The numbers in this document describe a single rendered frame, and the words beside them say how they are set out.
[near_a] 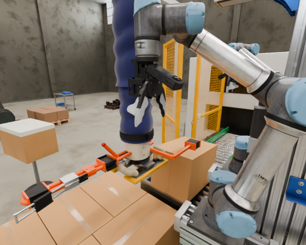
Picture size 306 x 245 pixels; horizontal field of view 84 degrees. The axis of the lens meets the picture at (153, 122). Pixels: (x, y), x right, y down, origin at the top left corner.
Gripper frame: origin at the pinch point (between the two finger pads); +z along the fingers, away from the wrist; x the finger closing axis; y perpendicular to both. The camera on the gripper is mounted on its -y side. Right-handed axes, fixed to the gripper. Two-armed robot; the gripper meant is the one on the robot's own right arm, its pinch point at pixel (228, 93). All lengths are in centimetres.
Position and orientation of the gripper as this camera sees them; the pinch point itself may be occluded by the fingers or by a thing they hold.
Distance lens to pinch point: 147.7
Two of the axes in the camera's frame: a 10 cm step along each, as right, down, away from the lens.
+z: 0.0, 9.6, 2.8
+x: 5.9, -2.3, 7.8
